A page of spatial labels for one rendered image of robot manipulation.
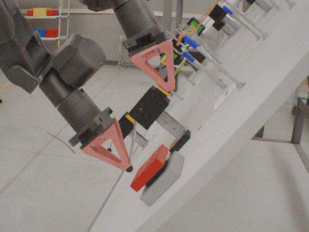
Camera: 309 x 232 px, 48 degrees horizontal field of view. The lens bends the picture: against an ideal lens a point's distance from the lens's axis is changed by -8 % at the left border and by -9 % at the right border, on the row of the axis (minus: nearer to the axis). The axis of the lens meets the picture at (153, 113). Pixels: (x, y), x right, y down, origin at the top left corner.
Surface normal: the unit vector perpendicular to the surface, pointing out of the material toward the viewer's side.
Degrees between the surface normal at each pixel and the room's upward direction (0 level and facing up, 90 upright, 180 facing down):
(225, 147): 90
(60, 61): 117
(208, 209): 0
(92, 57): 48
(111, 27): 90
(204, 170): 90
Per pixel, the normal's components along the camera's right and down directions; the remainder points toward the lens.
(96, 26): -0.09, 0.26
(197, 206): 0.06, -0.96
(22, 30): 0.94, -0.17
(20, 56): -0.11, 0.66
